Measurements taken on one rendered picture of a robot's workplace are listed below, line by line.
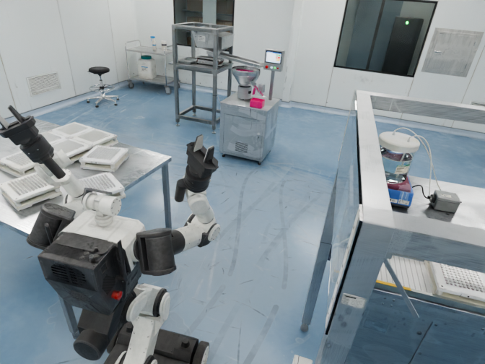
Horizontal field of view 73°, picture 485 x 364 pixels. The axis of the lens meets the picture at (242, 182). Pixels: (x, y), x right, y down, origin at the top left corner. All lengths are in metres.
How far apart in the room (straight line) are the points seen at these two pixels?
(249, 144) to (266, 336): 2.53
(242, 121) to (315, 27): 2.98
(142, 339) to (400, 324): 1.32
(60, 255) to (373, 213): 0.93
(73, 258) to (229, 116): 3.31
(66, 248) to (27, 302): 1.70
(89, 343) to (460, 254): 1.20
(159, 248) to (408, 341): 1.43
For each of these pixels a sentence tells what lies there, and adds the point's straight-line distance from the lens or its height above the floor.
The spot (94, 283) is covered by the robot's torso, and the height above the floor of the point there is 1.18.
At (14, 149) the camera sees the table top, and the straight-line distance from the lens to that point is 3.01.
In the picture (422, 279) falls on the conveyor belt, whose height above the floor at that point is 0.83.
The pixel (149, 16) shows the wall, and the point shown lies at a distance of 7.95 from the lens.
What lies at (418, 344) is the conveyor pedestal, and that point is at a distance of 2.12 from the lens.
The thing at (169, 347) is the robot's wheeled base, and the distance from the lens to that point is 2.17.
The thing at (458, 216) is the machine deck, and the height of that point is 1.27.
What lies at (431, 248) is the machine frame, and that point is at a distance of 0.71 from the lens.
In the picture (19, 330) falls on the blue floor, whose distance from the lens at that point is 2.75.
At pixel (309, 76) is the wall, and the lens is 6.74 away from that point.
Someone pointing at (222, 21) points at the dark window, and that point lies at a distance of 7.14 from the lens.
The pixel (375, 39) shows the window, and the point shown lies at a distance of 6.56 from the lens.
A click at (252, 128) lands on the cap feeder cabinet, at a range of 4.16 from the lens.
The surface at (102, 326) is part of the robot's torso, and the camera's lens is 1.43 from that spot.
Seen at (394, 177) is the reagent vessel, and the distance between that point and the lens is 1.44.
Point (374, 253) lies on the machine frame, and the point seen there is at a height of 1.57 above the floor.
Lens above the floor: 2.00
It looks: 31 degrees down
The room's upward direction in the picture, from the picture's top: 4 degrees clockwise
